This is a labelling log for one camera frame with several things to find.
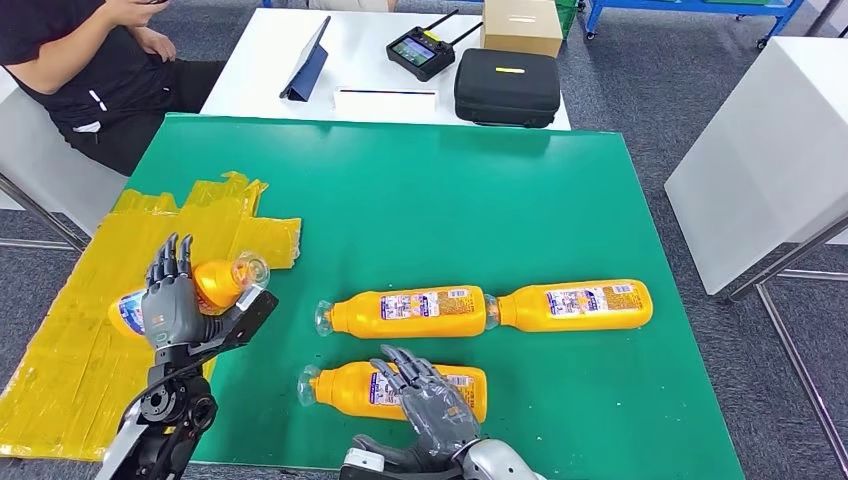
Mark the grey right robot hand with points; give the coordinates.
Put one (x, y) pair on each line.
(437, 411)

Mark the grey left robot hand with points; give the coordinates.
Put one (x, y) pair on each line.
(169, 318)

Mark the orange detergent bottle clear cap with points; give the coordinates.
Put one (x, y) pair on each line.
(530, 314)
(215, 285)
(338, 391)
(358, 318)

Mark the yellow taped plastic sheet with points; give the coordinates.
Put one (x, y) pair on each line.
(79, 265)

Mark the white bench metal legs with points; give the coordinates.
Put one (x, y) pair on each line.
(40, 172)

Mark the green table mat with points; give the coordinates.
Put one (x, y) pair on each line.
(497, 199)

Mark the person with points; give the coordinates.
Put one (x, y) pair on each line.
(79, 73)

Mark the white desk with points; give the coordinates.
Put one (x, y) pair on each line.
(265, 71)

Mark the tablet with blue cover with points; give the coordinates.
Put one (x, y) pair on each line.
(307, 71)

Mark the flat white box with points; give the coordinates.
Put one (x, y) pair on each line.
(384, 107)

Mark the black carrying case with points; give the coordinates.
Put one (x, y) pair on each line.
(507, 89)

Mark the black remote controller with antennas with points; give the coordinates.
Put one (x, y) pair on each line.
(419, 54)

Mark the brown cardboard box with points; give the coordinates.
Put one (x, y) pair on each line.
(523, 30)

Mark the white table metal legs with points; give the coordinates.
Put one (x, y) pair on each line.
(762, 166)

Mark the green plastic crate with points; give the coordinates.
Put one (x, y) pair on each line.
(568, 16)

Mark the blue metal rack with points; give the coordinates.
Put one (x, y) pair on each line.
(593, 20)

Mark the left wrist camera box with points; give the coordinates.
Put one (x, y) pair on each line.
(248, 318)

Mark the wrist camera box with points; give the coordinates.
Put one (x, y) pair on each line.
(361, 464)
(248, 318)

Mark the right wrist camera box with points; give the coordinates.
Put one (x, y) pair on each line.
(361, 464)

